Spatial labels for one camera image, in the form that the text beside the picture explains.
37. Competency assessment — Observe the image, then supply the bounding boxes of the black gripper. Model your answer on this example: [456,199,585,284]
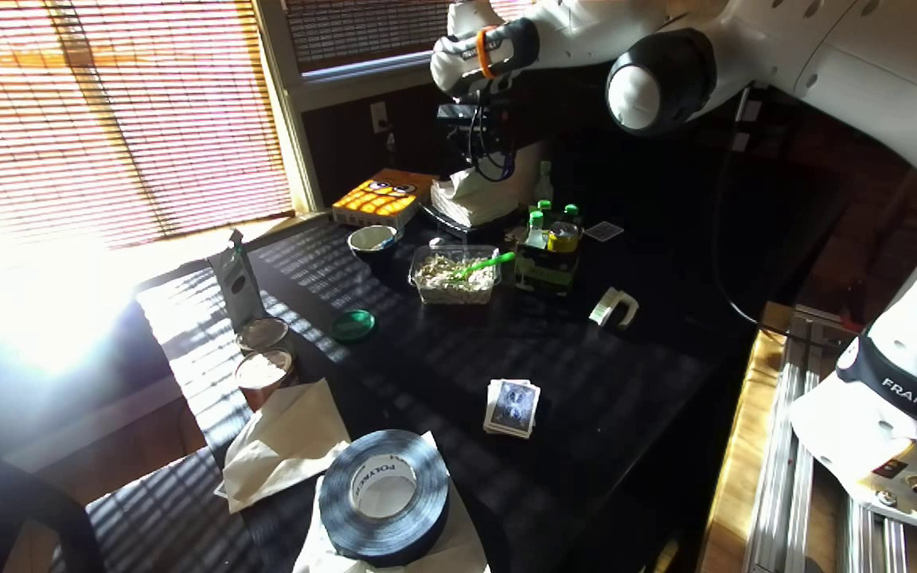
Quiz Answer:
[437,98,513,186]

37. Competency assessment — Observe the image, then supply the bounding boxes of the clear bottle with green cap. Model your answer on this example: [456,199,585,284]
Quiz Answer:
[534,155,559,203]

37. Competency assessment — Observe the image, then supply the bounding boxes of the jar with gold lid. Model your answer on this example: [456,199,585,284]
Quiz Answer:
[545,220,582,260]

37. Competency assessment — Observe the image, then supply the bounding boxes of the clear plastic food container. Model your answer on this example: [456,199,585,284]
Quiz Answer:
[405,244,506,310]

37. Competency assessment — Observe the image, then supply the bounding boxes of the small white card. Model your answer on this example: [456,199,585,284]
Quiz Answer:
[582,218,627,246]

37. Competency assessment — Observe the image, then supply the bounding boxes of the green round lid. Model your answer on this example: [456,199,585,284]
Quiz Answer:
[330,305,382,345]

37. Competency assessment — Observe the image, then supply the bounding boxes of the small round jar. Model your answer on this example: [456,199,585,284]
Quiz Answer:
[240,311,293,355]

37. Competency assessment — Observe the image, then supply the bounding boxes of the white folded napkin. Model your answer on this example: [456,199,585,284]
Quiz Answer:
[213,375,355,517]

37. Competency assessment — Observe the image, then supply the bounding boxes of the blue-grey tape roll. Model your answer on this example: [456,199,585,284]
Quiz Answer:
[317,427,456,567]

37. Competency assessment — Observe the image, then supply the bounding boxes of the bamboo window blinds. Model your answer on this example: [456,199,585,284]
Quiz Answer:
[0,0,293,280]

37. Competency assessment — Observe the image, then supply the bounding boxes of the white napkin under tape roll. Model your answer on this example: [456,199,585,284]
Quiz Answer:
[291,427,498,573]

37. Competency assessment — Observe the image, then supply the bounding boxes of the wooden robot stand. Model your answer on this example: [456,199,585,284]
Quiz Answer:
[695,300,917,573]

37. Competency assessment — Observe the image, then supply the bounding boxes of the dark wooden chair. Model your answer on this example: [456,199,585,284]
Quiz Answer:
[0,436,109,573]

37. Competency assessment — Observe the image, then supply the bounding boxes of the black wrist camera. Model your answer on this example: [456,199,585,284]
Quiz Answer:
[432,98,486,126]

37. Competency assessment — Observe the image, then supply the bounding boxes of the white wall outlet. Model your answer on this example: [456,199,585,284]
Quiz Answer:
[366,98,395,137]

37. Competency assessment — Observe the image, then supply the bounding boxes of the white window frame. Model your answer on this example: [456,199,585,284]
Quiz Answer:
[251,0,454,218]

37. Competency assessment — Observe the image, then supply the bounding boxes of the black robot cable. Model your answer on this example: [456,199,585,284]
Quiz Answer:
[707,148,789,345]

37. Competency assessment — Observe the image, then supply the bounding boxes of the aluminium frame rails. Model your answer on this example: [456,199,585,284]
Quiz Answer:
[745,310,915,573]

